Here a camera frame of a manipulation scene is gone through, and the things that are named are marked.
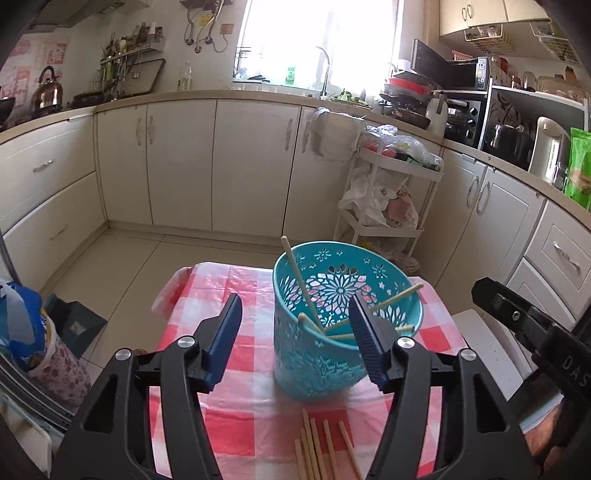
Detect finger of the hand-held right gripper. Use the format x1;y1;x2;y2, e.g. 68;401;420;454
472;277;556;357

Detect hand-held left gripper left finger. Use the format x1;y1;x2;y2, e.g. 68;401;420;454
51;293;243;480

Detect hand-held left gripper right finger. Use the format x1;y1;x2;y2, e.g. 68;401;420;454
348;292;542;480

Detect teal perforated plastic basket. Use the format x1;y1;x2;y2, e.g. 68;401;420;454
272;240;424;401

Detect light wooden chopstick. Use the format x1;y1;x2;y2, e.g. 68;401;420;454
280;235;326;333
323;284;424;337
298;313;327;334

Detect pile of wooden chopsticks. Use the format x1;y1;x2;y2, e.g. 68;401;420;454
294;407;365;480

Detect person's right hand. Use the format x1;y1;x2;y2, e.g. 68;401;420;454
521;398;570;468

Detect white stool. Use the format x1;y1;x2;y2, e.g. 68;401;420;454
450;308;537;403

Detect red white checkered tablecloth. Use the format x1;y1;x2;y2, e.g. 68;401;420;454
152;261;468;480

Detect cream cabinet doors and drawers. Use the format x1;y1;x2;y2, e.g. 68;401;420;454
416;137;591;321

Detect pink plastic bag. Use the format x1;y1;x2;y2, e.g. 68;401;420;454
385;188;419;230

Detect dark box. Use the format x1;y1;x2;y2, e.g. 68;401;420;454
43;292;110;359

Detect green snack packet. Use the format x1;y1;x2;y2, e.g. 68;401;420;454
562;126;591;212

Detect white electric water boiler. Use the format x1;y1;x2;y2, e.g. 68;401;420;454
527;116;572;186

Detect steel cooking pot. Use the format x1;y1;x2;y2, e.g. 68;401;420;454
488;122;533;161

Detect floral printed bag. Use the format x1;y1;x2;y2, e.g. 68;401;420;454
27;314;94;408

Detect white rolling cart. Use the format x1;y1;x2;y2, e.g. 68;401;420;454
332;136;445;274

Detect cream sink cabinet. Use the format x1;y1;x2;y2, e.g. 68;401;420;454
95;90;368;237

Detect clear bag of groceries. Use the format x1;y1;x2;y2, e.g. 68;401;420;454
362;124;444;168

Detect black toaster oven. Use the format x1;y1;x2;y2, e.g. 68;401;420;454
442;90;491;149

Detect white thermos jug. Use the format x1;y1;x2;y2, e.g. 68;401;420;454
425;91;450;138

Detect blue plastic bag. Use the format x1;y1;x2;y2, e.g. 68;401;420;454
0;281;48;371

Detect white storage shelf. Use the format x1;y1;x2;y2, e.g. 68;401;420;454
479;78;591;172

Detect white hanging plastic bag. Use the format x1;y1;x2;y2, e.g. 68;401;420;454
311;106;366;165

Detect stack of pans and dishes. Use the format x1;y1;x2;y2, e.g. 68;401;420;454
379;69;445;131

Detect cream drawer cabinet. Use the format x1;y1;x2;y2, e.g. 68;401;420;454
0;104;101;289

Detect black microwave oven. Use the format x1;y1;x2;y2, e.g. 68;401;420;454
411;39;491;91

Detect beige cutting board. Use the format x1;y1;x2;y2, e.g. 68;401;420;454
117;58;166;97

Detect black frying pan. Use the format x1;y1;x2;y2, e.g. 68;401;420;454
73;91;113;106

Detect chrome sink faucet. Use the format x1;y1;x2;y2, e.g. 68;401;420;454
315;45;332;99

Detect cream upper cabinet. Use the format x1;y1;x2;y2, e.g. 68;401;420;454
438;0;555;38

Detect metal kettle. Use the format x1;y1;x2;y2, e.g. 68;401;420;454
31;66;64;112

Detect black wok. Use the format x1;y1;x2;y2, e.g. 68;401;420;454
0;96;17;131

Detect kitchen window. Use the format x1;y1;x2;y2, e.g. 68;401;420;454
236;0;403;95

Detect white wire basket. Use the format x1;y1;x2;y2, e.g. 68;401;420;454
530;20;583;64
464;25;516;55

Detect wall utensil rack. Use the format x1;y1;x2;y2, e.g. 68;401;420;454
98;28;167;100

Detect hanging hoses and cables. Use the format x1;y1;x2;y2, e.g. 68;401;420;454
184;0;232;52

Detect pink wall stickers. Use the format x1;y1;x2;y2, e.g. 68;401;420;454
0;39;70;108

